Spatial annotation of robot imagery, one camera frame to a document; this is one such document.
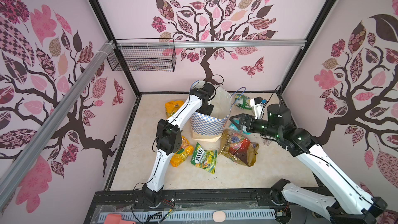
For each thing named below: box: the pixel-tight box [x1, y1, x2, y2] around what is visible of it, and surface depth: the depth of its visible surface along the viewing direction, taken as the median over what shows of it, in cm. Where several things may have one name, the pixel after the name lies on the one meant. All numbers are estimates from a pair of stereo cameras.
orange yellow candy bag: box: [169, 135, 195, 168], surface depth 85 cm
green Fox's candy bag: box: [190, 141, 218, 175], surface depth 85 cm
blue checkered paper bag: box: [190, 84, 232, 143], surface depth 83 cm
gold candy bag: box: [217, 128, 260, 167], surface depth 87 cm
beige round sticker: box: [212, 211, 226, 223], surface depth 70 cm
